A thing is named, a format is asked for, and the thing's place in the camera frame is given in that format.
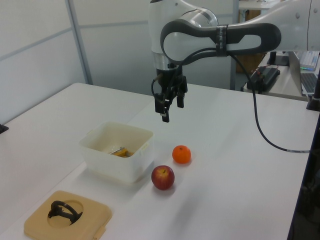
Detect wooden cabinet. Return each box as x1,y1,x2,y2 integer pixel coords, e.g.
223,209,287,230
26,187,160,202
236,9,264,74

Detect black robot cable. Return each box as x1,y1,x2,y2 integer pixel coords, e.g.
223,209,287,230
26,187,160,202
150,47,311,154

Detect black monitor stand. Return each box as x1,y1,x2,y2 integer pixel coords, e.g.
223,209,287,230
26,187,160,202
266,51,291,67

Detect orange mandarin fruit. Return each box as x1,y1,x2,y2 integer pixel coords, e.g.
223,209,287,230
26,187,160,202
171,144,192,165

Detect red apple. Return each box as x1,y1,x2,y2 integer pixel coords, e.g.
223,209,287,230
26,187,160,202
150,164,176,191

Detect silver laptop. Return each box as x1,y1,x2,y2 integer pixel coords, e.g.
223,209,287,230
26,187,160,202
289,51,320,96

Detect tan plastic lid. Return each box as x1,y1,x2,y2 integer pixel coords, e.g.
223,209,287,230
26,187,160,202
23,190,113,240

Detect black lid handle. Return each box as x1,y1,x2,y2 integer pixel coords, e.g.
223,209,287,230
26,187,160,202
47,200,84,226

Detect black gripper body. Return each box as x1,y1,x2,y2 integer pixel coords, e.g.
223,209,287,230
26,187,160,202
152,67,188,97

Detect black electronics box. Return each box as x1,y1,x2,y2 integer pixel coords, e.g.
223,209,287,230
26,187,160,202
249,66,281,93

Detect grey partition end post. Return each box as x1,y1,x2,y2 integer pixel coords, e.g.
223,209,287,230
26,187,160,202
229,0,241,91

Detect white plastic container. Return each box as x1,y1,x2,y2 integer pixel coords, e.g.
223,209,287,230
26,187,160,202
78,121,155,185

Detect orange peeler tool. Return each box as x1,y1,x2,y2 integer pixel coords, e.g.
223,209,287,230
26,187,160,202
107,146,135,159

